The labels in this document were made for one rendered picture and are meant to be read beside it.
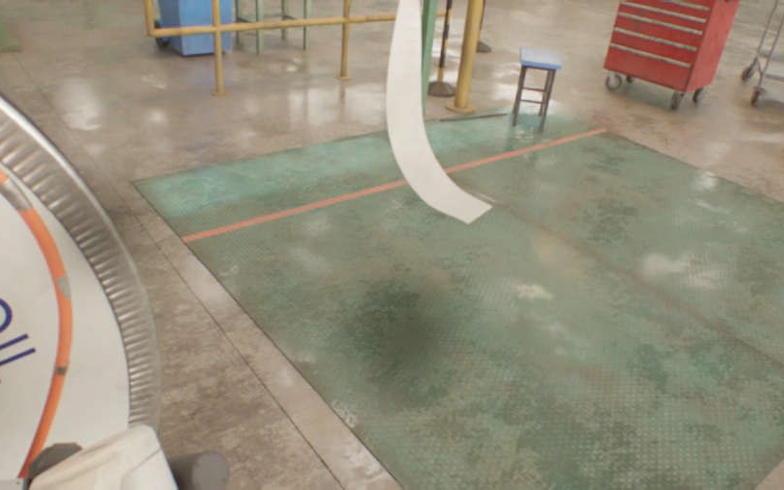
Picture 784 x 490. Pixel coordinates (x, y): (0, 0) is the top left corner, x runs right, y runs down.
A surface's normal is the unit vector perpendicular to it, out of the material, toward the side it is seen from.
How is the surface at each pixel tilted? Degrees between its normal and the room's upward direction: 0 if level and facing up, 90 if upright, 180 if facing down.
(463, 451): 0
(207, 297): 0
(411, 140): 94
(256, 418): 0
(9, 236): 90
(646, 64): 90
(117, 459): 64
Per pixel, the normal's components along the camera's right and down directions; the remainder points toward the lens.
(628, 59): -0.72, 0.30
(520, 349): 0.08, -0.85
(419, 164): 0.35, 0.62
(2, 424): 0.59, 0.46
